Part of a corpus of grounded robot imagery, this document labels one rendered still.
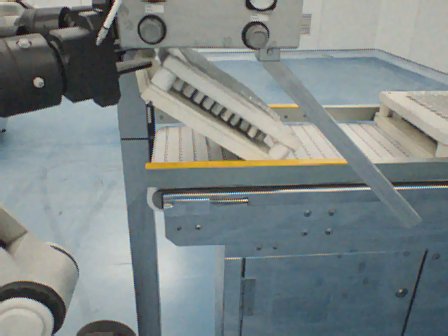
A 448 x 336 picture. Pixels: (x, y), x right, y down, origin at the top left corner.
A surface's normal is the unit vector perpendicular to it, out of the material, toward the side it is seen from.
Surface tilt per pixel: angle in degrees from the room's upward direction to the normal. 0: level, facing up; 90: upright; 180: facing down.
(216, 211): 90
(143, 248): 90
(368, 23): 90
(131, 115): 90
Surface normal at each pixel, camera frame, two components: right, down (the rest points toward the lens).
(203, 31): 0.10, 0.44
